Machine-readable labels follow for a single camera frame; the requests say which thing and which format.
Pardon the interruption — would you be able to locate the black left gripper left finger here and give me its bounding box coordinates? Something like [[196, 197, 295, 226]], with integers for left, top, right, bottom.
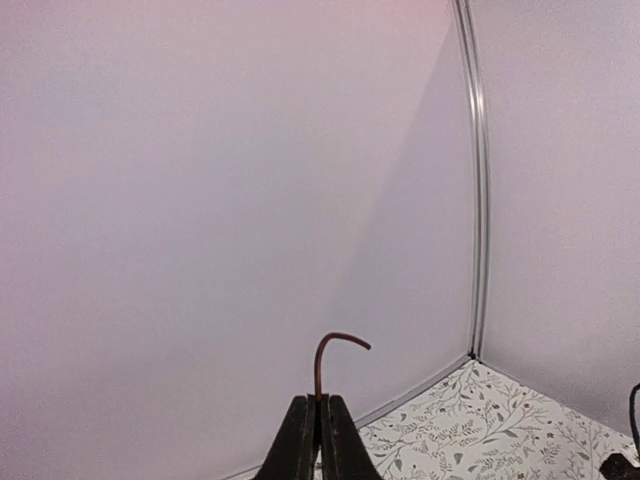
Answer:
[[254, 395, 316, 480]]

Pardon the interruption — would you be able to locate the aluminium frame right rear post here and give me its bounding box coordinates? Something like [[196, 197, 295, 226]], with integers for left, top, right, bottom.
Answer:
[[452, 1, 491, 361]]

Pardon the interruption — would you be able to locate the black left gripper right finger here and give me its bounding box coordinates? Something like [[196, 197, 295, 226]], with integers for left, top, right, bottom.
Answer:
[[319, 395, 382, 480]]

